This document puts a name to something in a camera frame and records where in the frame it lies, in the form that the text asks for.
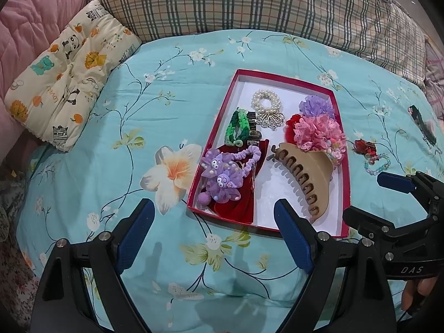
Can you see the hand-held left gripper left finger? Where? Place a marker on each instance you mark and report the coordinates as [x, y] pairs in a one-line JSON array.
[[137, 236]]

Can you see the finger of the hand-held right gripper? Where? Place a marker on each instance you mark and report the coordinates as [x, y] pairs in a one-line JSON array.
[[395, 182], [364, 222]]

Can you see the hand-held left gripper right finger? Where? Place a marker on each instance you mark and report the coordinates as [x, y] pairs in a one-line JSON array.
[[295, 239]]

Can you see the small red flower clip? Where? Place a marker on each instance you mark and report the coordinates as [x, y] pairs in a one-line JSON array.
[[364, 146]]

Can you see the red shallow box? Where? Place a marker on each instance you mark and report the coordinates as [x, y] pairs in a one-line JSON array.
[[274, 187]]

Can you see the red velvet cloth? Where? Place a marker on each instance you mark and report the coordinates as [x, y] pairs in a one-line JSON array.
[[239, 208]]

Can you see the beige hair claw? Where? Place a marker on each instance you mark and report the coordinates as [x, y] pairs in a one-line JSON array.
[[315, 173]]

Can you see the pink lace flower scrunchie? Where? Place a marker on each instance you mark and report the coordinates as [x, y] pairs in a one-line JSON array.
[[319, 133]]

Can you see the purple flower scrunchie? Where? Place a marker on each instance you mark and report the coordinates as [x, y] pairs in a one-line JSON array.
[[317, 105]]

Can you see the red scrunchie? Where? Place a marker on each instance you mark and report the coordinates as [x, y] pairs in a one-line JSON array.
[[293, 123]]

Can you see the metal fan-shaped hair clip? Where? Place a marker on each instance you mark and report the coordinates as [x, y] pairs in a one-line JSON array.
[[270, 120]]

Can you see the person's right hand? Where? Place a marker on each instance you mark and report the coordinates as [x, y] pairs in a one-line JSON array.
[[418, 293]]

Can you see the black-haired doll hair clip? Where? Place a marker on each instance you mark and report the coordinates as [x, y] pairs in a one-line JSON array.
[[421, 121]]

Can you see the teal floral bedsheet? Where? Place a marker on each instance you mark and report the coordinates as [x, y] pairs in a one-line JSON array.
[[104, 163]]

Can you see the pink checked cloth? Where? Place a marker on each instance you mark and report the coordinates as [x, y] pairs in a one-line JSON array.
[[435, 69]]

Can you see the dark floral patterned cloth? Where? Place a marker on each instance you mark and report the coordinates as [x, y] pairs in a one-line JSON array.
[[14, 267]]

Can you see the cartoon animal print pillow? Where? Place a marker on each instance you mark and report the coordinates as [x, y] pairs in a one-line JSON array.
[[69, 76]]

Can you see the plaid pillow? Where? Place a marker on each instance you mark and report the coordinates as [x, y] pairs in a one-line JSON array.
[[242, 0]]

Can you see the pink quilted blanket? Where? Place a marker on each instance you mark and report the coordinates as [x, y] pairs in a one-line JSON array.
[[20, 24]]

